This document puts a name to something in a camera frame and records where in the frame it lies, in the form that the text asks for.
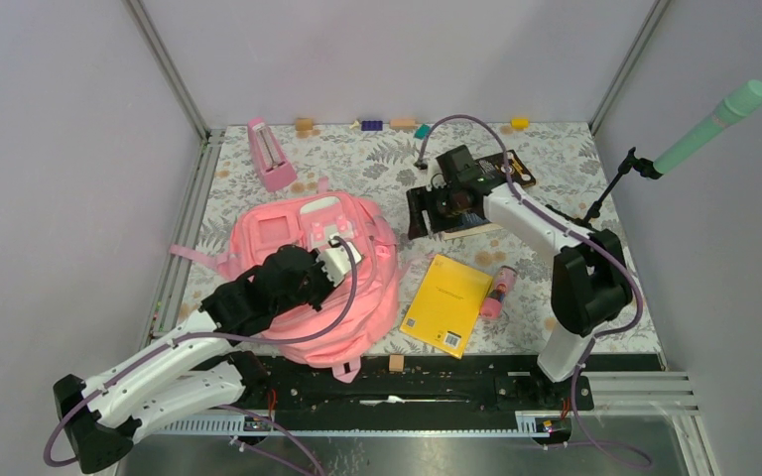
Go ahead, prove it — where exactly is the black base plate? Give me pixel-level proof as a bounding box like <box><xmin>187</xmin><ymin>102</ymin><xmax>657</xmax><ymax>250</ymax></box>
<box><xmin>234</xmin><ymin>355</ymin><xmax>594</xmax><ymax>431</ymax></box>

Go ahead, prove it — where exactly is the yellow block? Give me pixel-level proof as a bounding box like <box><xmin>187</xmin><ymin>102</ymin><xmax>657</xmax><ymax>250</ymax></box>
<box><xmin>510</xmin><ymin>117</ymin><xmax>530</xmax><ymax>131</ymax></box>

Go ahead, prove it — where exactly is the floral table mat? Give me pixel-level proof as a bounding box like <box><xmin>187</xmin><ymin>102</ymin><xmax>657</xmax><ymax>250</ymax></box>
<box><xmin>175</xmin><ymin>121</ymin><xmax>661</xmax><ymax>357</ymax></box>

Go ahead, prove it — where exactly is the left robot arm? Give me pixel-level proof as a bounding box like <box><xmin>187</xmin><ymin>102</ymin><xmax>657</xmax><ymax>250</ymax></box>
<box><xmin>43</xmin><ymin>236</ymin><xmax>363</xmax><ymax>474</ymax></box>

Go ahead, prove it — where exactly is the small wooden cube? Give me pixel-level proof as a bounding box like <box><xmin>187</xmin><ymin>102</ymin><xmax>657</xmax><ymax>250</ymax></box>
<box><xmin>388</xmin><ymin>354</ymin><xmax>405</xmax><ymax>373</ymax></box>

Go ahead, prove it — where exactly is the black paperback book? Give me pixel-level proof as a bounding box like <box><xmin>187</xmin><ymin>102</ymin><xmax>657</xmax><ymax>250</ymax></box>
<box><xmin>475</xmin><ymin>150</ymin><xmax>537</xmax><ymax>188</ymax></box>

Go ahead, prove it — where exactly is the pink student backpack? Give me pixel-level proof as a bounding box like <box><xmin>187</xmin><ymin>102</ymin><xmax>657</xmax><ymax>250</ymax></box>
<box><xmin>170</xmin><ymin>191</ymin><xmax>401</xmax><ymax>383</ymax></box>

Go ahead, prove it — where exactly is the purple toy brick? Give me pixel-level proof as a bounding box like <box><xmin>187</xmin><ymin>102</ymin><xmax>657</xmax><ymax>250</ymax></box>
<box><xmin>360</xmin><ymin>120</ymin><xmax>384</xmax><ymax>132</ymax></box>

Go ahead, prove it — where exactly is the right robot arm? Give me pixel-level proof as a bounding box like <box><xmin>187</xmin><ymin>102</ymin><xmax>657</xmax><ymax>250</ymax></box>
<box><xmin>406</xmin><ymin>142</ymin><xmax>645</xmax><ymax>409</ymax></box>

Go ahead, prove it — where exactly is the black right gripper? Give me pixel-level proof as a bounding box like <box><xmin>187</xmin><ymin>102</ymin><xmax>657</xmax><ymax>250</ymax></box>
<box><xmin>405</xmin><ymin>183</ymin><xmax>463</xmax><ymax>241</ymax></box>

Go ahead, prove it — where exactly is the teal block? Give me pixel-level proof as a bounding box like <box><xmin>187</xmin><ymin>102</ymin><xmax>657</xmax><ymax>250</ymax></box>
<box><xmin>414</xmin><ymin>124</ymin><xmax>431</xmax><ymax>140</ymax></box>

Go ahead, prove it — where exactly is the pink metronome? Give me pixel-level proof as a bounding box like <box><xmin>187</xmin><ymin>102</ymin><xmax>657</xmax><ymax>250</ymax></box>
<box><xmin>247</xmin><ymin>118</ymin><xmax>298</xmax><ymax>192</ymax></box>

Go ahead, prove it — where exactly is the pink clear pencil case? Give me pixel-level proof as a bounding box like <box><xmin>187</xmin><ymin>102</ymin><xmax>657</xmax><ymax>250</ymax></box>
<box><xmin>479</xmin><ymin>266</ymin><xmax>518</xmax><ymax>319</ymax></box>

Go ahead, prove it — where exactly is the wooden block far left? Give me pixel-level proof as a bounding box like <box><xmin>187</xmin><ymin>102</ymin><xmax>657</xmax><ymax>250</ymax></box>
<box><xmin>294</xmin><ymin>117</ymin><xmax>315</xmax><ymax>132</ymax></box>

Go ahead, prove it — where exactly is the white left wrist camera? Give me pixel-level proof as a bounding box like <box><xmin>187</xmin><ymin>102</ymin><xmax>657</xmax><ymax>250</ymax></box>
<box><xmin>317</xmin><ymin>242</ymin><xmax>362</xmax><ymax>287</ymax></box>

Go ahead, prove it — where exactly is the black microphone tripod stand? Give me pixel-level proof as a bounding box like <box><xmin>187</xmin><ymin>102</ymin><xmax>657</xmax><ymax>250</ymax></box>
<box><xmin>546</xmin><ymin>147</ymin><xmax>663</xmax><ymax>229</ymax></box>

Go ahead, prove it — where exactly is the mint green microphone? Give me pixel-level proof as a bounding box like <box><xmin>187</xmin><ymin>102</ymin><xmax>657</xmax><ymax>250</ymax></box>
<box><xmin>653</xmin><ymin>79</ymin><xmax>762</xmax><ymax>175</ymax></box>

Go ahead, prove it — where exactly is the dark blue book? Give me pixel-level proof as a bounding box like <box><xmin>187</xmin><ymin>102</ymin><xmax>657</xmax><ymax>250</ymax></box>
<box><xmin>440</xmin><ymin>221</ymin><xmax>502</xmax><ymax>240</ymax></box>

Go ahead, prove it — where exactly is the yellow notebook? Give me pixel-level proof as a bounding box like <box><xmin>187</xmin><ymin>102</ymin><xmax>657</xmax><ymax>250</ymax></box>
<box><xmin>400</xmin><ymin>255</ymin><xmax>492</xmax><ymax>359</ymax></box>

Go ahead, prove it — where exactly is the long wooden block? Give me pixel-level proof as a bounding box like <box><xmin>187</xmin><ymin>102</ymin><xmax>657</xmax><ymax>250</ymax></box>
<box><xmin>389</xmin><ymin>117</ymin><xmax>418</xmax><ymax>131</ymax></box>

